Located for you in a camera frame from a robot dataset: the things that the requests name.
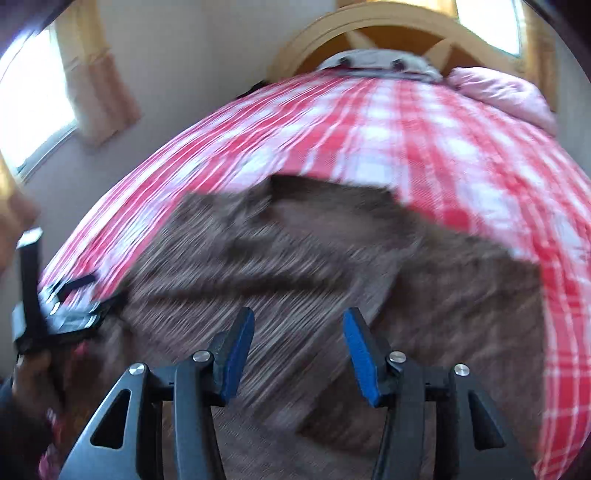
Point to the white patterned pillow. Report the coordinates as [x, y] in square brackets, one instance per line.
[383, 63]

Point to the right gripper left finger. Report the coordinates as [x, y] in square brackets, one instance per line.
[123, 439]

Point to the left hand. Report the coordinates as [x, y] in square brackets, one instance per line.
[32, 387]

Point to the arched wooden headboard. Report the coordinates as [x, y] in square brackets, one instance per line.
[436, 35]

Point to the side window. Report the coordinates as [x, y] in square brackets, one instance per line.
[36, 114]

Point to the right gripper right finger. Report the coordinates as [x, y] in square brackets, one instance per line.
[473, 440]

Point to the yellow curtain left window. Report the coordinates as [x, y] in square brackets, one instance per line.
[102, 103]

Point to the pink pillow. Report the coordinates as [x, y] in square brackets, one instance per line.
[510, 94]

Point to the yellow curtain right of headboard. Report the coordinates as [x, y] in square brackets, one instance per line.
[539, 57]

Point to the headboard window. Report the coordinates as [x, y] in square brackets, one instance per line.
[497, 22]

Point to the dark sleeve left forearm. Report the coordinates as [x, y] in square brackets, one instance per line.
[25, 437]

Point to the black item beside bed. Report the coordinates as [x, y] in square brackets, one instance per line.
[256, 87]

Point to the brown knitted sweater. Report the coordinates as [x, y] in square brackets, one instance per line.
[299, 252]

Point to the red white plaid bedsheet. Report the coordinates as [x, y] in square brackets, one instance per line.
[461, 163]

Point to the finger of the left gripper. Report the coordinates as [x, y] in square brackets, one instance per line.
[62, 289]
[111, 306]

